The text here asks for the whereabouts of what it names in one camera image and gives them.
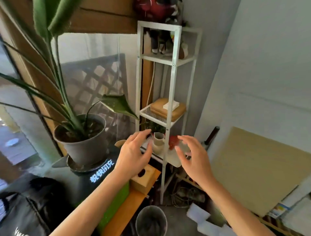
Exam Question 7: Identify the red plush toy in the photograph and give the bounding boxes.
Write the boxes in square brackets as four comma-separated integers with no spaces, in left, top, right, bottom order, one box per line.
[134,0,183,24]

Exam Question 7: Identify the green box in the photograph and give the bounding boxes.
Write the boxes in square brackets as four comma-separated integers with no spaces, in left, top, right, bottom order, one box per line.
[97,182,130,232]

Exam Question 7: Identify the black box with white print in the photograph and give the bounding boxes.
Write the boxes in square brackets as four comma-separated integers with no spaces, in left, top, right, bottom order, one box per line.
[46,143,122,209]

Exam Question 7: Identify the orange wooden board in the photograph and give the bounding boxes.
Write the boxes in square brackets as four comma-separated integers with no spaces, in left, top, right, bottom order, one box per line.
[102,168,161,236]

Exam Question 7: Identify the grey plant pot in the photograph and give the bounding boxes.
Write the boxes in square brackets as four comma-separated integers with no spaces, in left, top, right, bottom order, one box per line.
[53,114,107,167]

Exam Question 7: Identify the person's right hand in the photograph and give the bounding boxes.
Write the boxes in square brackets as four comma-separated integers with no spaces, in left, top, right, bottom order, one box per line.
[175,135,216,187]

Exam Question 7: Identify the beige ceramic vase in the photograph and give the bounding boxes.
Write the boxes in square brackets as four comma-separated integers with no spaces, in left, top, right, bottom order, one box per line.
[152,132,166,153]

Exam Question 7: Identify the white tray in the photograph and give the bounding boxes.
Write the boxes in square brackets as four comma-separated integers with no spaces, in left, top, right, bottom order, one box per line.
[141,140,191,168]

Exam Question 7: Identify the red round ornament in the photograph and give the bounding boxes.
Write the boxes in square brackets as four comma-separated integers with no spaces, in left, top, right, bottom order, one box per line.
[168,135,180,150]

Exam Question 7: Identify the black bag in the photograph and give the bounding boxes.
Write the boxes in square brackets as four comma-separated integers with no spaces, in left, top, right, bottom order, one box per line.
[0,177,73,236]

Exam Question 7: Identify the tangled cables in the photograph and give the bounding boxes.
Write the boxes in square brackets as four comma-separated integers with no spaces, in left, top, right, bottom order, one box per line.
[170,182,207,208]

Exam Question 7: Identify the wooden tissue box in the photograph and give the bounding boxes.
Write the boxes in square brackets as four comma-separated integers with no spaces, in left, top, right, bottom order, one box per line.
[150,98,186,122]

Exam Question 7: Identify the grey waste bin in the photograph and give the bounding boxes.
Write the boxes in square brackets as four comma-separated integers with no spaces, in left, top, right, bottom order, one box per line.
[135,206,168,236]

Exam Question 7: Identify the green potted plant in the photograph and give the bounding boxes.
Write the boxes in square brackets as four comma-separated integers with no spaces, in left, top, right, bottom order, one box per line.
[0,0,139,140]

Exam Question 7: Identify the person's left hand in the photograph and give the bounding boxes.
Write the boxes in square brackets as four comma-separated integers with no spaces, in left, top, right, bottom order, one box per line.
[113,129,153,179]

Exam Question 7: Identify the white cord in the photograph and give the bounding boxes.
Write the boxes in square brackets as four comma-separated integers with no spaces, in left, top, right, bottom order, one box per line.
[146,61,156,107]

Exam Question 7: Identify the person's left forearm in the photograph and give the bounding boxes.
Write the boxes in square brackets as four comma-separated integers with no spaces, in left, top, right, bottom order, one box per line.
[49,168,133,236]

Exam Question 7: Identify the wooden lattice fence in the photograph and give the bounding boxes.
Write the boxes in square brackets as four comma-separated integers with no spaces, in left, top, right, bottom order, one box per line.
[61,53,129,127]

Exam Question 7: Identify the white metal shelf rack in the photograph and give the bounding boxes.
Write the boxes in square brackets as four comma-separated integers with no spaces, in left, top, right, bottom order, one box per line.
[135,21,202,205]

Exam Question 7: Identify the small green plant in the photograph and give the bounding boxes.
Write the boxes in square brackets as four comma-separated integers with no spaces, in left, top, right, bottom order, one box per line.
[140,121,167,136]

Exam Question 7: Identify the white paper packet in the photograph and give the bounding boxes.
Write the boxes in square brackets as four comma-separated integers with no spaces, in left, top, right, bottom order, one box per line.
[186,203,211,222]

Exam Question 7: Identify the wooden box with hole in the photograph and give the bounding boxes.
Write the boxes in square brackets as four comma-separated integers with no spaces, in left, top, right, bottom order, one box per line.
[131,164,156,194]

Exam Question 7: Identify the person's right forearm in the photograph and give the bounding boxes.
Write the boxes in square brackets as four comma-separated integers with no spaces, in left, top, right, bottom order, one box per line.
[202,177,276,236]

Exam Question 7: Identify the grey pot saucer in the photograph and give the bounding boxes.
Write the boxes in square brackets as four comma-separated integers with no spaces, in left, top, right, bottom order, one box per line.
[67,152,110,172]

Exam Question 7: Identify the beige flat board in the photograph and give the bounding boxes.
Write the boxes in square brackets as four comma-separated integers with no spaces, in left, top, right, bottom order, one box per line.
[211,126,311,217]

